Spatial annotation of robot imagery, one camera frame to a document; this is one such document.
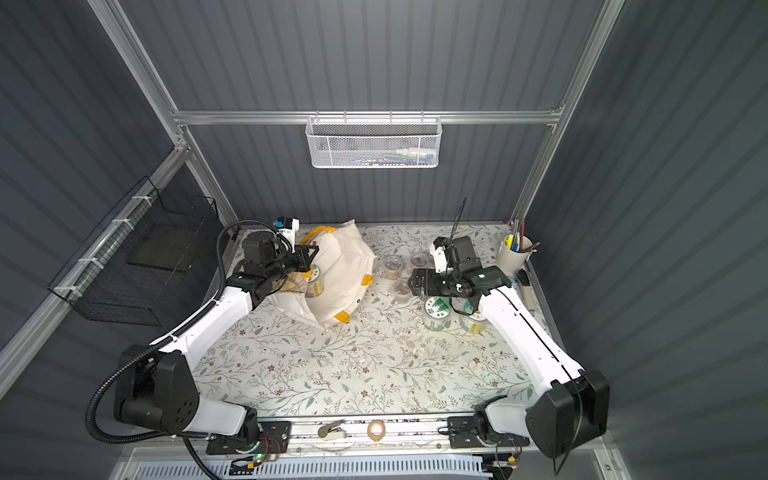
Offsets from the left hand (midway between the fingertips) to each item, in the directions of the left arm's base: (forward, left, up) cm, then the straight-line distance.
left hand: (321, 248), depth 83 cm
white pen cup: (+11, -62, -14) cm, 64 cm away
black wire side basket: (-10, +44, +5) cm, 46 cm away
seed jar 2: (-12, -33, -15) cm, 38 cm away
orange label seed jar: (+9, -31, -17) cm, 36 cm away
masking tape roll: (-42, -16, -24) cm, 51 cm away
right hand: (-9, -29, -3) cm, 31 cm away
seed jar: (-1, +5, -18) cm, 18 cm away
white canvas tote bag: (+11, -4, -21) cm, 24 cm away
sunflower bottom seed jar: (-14, -45, -19) cm, 50 cm away
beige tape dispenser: (-41, -5, -23) cm, 47 cm away
